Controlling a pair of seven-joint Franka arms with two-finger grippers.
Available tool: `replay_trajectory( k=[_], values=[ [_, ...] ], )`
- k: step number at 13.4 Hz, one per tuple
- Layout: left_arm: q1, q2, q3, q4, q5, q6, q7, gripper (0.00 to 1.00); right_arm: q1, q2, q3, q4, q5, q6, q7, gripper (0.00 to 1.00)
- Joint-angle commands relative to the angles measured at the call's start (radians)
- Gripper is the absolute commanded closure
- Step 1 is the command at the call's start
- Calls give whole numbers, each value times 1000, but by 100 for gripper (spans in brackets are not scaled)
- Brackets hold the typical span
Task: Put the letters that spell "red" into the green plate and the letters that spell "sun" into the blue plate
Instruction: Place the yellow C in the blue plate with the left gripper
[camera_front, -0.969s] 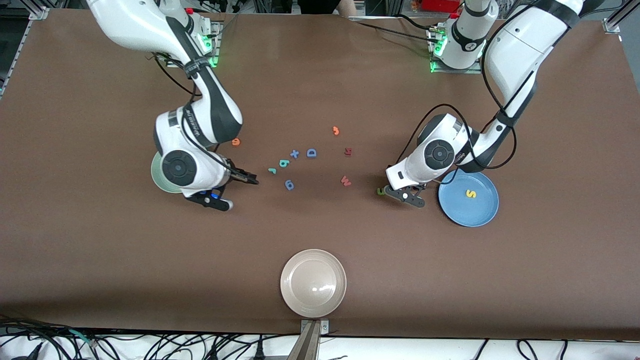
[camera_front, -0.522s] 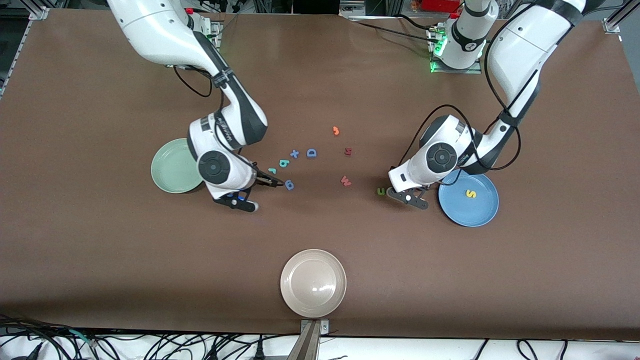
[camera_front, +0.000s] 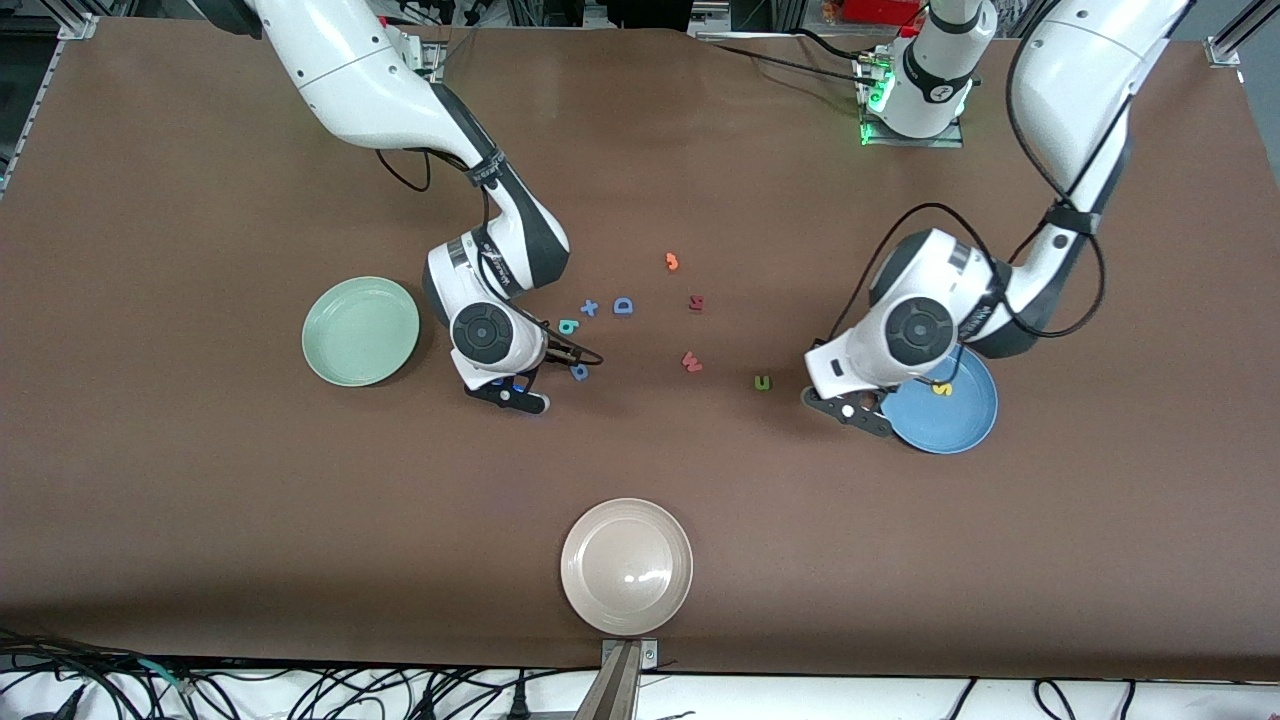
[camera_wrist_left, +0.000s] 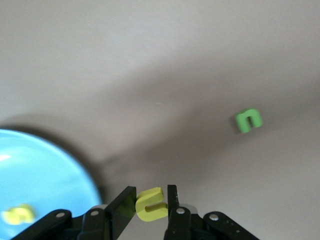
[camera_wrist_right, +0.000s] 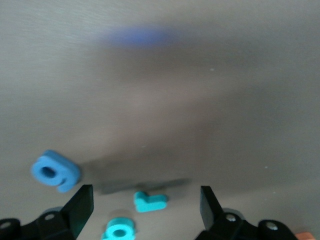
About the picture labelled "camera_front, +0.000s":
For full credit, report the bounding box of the red box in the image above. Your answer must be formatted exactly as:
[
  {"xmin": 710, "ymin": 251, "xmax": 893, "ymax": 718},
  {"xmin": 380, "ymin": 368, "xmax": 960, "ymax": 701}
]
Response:
[{"xmin": 845, "ymin": 0, "xmax": 923, "ymax": 26}]

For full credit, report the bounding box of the blue plate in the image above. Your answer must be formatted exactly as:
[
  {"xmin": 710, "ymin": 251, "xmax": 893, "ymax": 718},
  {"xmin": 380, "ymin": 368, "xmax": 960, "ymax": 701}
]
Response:
[{"xmin": 880, "ymin": 345, "xmax": 999, "ymax": 455}]

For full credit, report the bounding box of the black table cable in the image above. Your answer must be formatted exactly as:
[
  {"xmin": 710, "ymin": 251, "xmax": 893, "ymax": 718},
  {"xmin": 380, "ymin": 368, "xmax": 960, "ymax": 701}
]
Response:
[
  {"xmin": 790, "ymin": 28, "xmax": 903, "ymax": 63},
  {"xmin": 700, "ymin": 38, "xmax": 876, "ymax": 89}
]

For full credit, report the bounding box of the beige plate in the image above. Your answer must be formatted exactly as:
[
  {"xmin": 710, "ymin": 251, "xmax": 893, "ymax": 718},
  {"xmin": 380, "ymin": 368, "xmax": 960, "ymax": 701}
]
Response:
[{"xmin": 560, "ymin": 498, "xmax": 694, "ymax": 637}]

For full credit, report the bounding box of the teal floor cable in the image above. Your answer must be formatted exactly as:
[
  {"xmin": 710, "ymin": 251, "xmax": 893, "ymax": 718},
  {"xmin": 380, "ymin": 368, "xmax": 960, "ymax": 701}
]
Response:
[{"xmin": 140, "ymin": 658, "xmax": 193, "ymax": 693}]

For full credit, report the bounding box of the pale green plate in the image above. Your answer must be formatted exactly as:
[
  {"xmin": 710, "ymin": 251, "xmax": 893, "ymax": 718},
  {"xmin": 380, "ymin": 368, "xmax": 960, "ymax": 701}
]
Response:
[{"xmin": 302, "ymin": 276, "xmax": 421, "ymax": 388}]

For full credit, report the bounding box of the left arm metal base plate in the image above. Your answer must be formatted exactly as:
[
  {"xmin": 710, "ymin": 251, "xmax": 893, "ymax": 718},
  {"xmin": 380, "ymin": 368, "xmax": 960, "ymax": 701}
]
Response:
[{"xmin": 858, "ymin": 50, "xmax": 966, "ymax": 148}]

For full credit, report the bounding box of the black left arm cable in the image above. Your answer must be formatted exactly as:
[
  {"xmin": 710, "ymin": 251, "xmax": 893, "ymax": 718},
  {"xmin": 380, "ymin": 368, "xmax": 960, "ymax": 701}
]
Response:
[{"xmin": 828, "ymin": 0, "xmax": 1109, "ymax": 343}]

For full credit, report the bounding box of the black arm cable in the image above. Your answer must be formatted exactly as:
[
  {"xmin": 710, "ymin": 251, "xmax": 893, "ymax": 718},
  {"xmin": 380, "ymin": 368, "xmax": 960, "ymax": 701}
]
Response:
[
  {"xmin": 375, "ymin": 148, "xmax": 433, "ymax": 193},
  {"xmin": 828, "ymin": 0, "xmax": 1109, "ymax": 343}
]

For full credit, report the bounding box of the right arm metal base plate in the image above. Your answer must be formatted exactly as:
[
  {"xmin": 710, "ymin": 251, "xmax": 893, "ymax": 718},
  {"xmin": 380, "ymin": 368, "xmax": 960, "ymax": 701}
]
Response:
[{"xmin": 400, "ymin": 30, "xmax": 446, "ymax": 81}]

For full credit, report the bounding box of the person in dark clothing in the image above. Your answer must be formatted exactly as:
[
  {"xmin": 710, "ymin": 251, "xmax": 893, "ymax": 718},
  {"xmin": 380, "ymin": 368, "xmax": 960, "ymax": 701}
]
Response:
[{"xmin": 608, "ymin": 0, "xmax": 693, "ymax": 29}]

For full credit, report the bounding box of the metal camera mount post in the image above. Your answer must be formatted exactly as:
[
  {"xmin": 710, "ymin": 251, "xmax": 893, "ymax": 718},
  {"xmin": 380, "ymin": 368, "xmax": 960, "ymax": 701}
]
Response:
[{"xmin": 575, "ymin": 638, "xmax": 661, "ymax": 720}]

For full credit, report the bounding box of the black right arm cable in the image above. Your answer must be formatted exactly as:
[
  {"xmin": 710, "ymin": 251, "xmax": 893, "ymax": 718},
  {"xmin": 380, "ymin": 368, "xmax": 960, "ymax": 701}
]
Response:
[{"xmin": 375, "ymin": 148, "xmax": 433, "ymax": 193}]

